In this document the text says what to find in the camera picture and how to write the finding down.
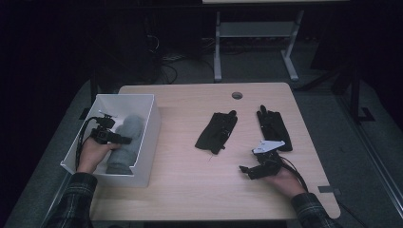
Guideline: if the person's right hand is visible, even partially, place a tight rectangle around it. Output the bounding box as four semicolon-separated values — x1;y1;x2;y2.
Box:
263;166;307;200

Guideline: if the tangle of black floor cables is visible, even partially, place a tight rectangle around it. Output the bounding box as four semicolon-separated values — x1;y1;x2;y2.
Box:
144;31;180;86

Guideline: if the aluminium frame rail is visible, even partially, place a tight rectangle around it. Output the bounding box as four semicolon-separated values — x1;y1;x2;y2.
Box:
39;172;77;228
336;94;403;219

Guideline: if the black stand leg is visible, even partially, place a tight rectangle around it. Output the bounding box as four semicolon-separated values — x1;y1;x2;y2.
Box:
294;61;376;125

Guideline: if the grey metal stand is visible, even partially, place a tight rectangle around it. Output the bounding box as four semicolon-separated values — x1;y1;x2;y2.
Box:
212;9;305;84

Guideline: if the grey tape strip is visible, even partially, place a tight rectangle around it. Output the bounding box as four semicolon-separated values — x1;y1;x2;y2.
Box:
317;185;342;196

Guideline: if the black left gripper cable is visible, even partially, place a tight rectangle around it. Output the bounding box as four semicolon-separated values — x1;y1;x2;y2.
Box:
74;116;100;171

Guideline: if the black glove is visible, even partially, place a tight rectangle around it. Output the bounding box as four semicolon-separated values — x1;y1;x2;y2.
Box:
256;104;294;152
194;109;239;156

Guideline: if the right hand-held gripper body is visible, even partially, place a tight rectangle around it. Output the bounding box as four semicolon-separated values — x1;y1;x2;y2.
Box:
252;140;286;181

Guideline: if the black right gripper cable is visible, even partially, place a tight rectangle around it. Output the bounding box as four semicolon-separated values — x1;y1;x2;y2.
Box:
278;156;310;193

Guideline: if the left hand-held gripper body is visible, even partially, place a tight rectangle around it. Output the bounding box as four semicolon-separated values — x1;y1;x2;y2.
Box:
90;109;122;145

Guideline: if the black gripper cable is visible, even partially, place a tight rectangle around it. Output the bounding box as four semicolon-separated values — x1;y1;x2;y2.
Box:
74;116;100;171
278;156;310;193

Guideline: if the person's left hand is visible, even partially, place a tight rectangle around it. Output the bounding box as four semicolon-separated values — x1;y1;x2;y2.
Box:
76;136;123;175

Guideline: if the white box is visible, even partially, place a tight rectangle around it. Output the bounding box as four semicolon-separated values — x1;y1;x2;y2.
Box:
60;93;162;188

